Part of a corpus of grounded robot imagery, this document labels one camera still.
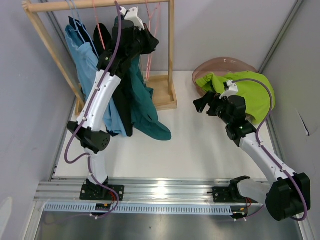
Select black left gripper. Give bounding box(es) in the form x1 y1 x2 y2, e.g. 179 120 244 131
127 23 159 60

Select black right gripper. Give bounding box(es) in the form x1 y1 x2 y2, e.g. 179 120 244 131
193 91 232 126

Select pink hanger of green shorts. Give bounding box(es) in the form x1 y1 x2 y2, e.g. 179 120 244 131
145 0 161 82

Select lime green shorts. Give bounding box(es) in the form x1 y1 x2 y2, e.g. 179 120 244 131
195 71 276 125

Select teal shorts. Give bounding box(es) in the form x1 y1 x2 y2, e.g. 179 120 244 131
113 15 173 142

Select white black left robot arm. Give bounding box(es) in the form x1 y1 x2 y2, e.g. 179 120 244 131
67 19 159 200

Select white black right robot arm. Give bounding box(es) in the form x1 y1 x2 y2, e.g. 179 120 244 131
193 91 311 222

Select black shorts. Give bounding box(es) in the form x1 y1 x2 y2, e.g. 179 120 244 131
97 33 133 137

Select navy blue shorts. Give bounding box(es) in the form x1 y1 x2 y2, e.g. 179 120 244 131
64 16 99 62

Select light blue shorts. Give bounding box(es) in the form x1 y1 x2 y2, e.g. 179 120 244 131
64 24 129 137

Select pink hanger of black shorts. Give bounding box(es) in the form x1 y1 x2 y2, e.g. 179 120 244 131
92 0 110 56

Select translucent pink plastic basket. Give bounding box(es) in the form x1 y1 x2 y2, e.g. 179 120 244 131
191 56 261 121

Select wooden clothes rack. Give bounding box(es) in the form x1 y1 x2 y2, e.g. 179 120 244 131
22 0 178 115

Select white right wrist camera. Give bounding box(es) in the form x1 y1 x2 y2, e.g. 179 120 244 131
219 80 238 99

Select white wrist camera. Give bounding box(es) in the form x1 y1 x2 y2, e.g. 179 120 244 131
219 80 238 99
120 6 145 31

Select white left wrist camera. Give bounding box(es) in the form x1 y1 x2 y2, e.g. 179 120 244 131
120 6 145 31

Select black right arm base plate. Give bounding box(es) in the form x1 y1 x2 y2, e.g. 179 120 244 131
206 186 257 204

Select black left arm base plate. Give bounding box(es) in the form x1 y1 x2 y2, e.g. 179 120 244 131
79 179 125 201

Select white slotted cable duct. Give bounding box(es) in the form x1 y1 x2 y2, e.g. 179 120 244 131
43 202 233 216

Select aluminium mounting rail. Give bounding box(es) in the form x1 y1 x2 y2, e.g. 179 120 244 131
33 177 230 205

